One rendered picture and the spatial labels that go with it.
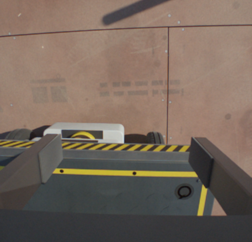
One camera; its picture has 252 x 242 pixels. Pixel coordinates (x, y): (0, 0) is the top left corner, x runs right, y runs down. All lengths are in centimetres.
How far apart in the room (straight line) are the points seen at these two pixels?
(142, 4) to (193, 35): 20
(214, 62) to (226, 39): 8
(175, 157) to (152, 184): 8
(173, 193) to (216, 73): 47
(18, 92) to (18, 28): 23
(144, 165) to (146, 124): 32
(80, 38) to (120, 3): 18
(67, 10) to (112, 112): 39
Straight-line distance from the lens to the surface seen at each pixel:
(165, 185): 43
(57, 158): 17
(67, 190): 45
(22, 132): 70
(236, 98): 79
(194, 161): 17
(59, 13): 73
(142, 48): 67
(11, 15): 80
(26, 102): 78
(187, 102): 71
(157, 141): 58
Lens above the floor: 66
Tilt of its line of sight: 76 degrees down
